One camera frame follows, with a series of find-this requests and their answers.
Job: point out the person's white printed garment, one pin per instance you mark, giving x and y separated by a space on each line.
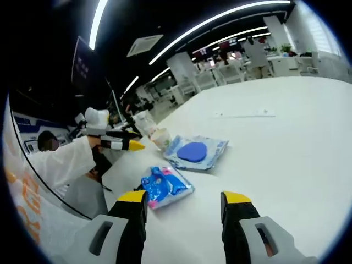
27 198

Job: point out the ceiling air conditioner unit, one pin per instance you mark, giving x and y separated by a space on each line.
144 45

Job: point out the dark computer monitor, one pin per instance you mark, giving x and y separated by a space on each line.
82 66

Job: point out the blue tissue packet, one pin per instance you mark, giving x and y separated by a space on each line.
165 187

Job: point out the green potted plant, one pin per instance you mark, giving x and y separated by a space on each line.
286 48

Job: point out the blue white wall board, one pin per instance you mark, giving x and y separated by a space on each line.
27 126

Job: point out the blue mouse pad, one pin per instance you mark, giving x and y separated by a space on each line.
192 152

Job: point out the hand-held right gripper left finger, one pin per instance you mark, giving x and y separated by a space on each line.
132 228

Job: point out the long ceiling light strip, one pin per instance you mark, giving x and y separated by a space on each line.
209 23

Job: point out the white paper cup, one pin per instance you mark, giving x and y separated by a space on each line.
162 138

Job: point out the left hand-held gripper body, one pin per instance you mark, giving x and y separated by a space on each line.
96 121

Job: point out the clear plastic water bottle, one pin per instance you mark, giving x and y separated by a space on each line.
144 122

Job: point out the window blinds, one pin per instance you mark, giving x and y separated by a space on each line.
316 30

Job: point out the white tabletop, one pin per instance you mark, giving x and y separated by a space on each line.
275 154

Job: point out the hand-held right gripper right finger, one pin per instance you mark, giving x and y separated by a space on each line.
239 228

